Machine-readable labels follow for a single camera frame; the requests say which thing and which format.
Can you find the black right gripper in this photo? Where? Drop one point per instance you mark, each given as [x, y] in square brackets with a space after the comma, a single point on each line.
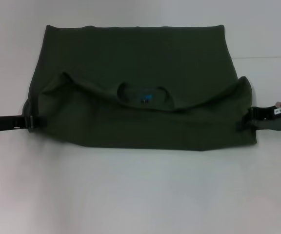
[274, 119]

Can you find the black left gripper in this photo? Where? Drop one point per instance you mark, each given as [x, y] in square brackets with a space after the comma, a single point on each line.
[4, 123]

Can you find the dark green FREE print t-shirt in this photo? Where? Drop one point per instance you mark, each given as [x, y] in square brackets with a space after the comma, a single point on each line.
[135, 61]

